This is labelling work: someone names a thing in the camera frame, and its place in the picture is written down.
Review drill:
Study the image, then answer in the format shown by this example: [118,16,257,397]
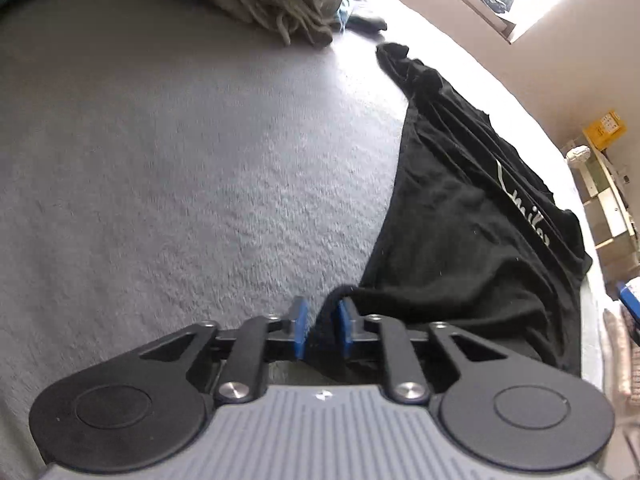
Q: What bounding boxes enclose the beige grey cloth pile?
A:
[197,0,351,51]

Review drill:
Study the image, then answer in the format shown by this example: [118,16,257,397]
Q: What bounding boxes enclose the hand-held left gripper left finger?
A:
[137,296,309,406]

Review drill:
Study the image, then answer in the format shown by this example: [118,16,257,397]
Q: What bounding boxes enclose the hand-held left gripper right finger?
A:
[336,297,508,406]

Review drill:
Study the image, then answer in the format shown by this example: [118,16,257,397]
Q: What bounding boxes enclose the cardboard box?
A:
[457,0,518,38]

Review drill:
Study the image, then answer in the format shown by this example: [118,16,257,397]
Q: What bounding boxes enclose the black printed t-shirt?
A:
[310,42,593,378]

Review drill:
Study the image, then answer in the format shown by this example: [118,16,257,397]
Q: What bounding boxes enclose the dark grey cloth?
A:
[345,0,388,33]

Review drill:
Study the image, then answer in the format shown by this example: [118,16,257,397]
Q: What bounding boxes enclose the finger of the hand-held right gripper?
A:
[616,280,640,348]

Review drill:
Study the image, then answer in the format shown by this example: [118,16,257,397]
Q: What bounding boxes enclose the yellow box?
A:
[582,109,627,150]

